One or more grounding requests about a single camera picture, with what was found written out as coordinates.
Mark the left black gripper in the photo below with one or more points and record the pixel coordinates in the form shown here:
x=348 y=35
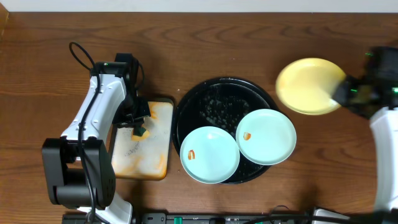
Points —
x=134 y=117

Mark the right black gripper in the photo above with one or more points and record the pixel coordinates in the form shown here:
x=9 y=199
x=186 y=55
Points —
x=347 y=93

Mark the green yellow sponge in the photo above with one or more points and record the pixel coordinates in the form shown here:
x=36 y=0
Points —
x=139 y=133

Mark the yellow plate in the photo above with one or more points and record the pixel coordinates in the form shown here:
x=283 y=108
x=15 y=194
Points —
x=307 y=86

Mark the light blue plate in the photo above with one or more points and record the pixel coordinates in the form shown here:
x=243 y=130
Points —
x=266 y=137
x=209 y=155

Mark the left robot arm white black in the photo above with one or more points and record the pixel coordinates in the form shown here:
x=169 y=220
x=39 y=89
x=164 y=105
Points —
x=77 y=165

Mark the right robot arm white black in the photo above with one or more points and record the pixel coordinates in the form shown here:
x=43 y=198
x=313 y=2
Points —
x=374 y=97

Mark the rectangular soapy water tray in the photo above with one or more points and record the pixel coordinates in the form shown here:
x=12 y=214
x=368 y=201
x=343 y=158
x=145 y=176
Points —
x=144 y=157

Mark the round black serving tray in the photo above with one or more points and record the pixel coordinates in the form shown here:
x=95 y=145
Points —
x=218 y=102

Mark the light blue plate front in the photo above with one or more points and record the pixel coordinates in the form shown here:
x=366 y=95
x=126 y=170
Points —
x=209 y=155

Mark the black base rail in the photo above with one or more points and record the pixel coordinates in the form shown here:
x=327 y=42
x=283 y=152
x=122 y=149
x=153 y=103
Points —
x=162 y=218

